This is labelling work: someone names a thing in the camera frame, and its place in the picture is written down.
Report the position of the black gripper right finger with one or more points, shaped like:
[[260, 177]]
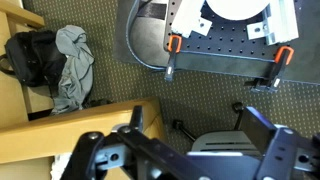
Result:
[[263, 130]]

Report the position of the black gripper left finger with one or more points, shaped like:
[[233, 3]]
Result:
[[87, 150]]

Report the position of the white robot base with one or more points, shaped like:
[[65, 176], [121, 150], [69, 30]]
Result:
[[236, 8]]

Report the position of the orange black bar clamp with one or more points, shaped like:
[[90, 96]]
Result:
[[173, 53], [276, 70]]

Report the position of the grey garment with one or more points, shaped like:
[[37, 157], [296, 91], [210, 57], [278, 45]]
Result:
[[75, 66]]

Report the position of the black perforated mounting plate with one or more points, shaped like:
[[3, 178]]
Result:
[[226, 40]]

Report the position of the black backpack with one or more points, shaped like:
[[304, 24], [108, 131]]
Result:
[[33, 60]]

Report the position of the dark grey robot stand platform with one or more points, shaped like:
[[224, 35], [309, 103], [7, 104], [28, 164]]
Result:
[[146, 40]]

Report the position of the aluminium mounting bracket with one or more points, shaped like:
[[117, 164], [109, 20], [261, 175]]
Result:
[[280, 23], [190, 16]]

